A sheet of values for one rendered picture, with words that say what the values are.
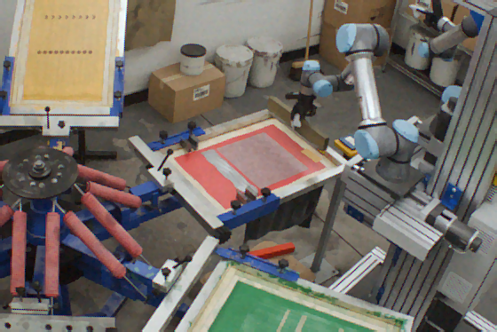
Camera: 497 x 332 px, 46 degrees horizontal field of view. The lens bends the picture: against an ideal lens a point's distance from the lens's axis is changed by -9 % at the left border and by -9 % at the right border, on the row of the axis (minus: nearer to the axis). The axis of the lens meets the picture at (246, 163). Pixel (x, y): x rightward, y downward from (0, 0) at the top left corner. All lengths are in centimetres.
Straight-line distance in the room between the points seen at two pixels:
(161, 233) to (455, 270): 194
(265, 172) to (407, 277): 85
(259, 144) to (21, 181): 132
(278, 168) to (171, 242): 114
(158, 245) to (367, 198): 161
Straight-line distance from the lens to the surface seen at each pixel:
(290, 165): 299
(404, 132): 244
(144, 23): 470
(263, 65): 532
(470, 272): 275
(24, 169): 231
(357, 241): 412
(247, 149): 304
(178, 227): 396
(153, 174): 264
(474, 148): 252
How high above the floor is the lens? 273
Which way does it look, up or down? 37 degrees down
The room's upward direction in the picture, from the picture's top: 9 degrees clockwise
